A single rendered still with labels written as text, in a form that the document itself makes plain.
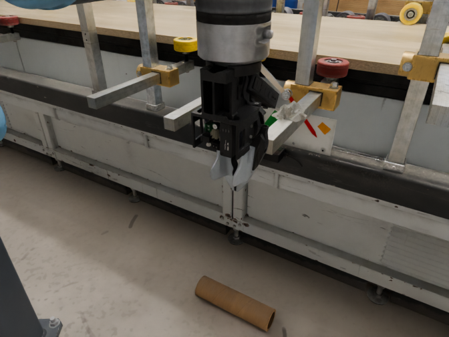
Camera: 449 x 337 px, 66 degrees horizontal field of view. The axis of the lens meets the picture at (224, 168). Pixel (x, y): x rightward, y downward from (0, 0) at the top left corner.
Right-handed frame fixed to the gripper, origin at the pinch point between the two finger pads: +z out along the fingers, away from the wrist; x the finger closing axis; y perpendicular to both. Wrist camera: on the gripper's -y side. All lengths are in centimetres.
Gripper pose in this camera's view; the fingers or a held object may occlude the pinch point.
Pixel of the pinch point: (238, 181)
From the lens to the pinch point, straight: 55.7
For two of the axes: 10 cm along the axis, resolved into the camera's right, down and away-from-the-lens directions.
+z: 0.0, 8.5, 5.2
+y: -5.0, 4.5, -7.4
